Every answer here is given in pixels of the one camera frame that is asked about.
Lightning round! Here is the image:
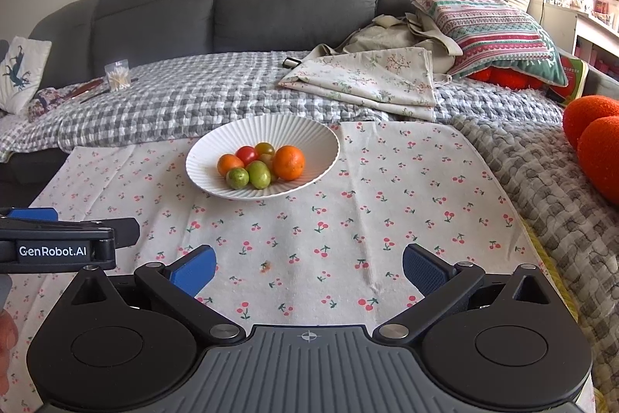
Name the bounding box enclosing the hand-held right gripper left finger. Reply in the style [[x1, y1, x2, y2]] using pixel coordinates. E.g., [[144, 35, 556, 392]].
[[70, 245, 243, 342]]

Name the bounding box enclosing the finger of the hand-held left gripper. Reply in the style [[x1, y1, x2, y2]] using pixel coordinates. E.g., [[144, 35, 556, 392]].
[[0, 208, 58, 223], [0, 218, 141, 249]]

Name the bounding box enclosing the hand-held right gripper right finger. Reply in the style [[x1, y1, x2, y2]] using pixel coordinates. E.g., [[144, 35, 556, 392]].
[[378, 243, 552, 342]]

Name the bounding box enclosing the white ribbed plate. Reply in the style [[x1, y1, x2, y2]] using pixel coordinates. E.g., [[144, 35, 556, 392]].
[[186, 113, 340, 201]]

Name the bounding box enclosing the small orange tomato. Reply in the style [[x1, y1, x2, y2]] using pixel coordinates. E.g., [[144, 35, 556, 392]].
[[217, 154, 245, 177]]

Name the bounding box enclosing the orange mandarin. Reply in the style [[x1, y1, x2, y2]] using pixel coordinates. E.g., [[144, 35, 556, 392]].
[[272, 145, 306, 182]]

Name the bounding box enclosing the person's left hand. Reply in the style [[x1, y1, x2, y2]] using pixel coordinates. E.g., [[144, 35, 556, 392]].
[[0, 311, 20, 389]]

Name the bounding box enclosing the cherry print cloth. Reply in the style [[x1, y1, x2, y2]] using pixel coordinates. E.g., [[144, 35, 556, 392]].
[[0, 120, 595, 413]]

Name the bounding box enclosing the floral fabric pouch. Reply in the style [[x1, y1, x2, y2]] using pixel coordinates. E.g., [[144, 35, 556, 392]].
[[28, 87, 74, 122]]

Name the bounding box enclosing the white cushion with blue print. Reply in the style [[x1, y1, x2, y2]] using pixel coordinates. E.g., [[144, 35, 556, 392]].
[[0, 36, 52, 114]]

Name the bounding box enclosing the dark red flat object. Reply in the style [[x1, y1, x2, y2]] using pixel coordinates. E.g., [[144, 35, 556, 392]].
[[72, 78, 108, 98]]

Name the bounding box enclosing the grey woven blanket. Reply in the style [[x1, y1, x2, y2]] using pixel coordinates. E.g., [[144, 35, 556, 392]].
[[450, 110, 619, 394]]

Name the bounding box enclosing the clear cotton swab box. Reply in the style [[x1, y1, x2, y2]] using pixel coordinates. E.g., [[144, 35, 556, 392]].
[[105, 61, 130, 93]]

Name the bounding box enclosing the grey checked blanket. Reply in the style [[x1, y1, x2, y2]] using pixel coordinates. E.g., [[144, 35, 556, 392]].
[[0, 50, 566, 162]]

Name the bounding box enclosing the folded floral cloth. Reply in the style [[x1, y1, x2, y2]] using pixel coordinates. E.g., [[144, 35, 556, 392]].
[[279, 48, 438, 121]]

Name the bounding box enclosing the orange plush toy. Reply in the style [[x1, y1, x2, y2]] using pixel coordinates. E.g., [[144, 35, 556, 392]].
[[467, 67, 547, 92]]

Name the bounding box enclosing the orange plush ball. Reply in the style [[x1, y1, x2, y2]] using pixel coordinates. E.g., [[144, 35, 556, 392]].
[[577, 115, 619, 201], [563, 96, 619, 150]]

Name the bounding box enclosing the beige fabric bag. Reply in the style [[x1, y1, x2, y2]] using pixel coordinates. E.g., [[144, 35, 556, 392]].
[[316, 13, 462, 70]]

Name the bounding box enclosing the green and red book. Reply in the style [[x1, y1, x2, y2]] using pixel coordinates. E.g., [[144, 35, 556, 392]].
[[546, 55, 591, 106]]

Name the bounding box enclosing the striped patterned cushion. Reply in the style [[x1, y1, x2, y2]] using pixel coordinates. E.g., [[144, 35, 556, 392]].
[[411, 0, 569, 89]]

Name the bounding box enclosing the dark grey sofa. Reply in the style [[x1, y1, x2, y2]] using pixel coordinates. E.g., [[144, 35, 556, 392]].
[[0, 0, 506, 201]]

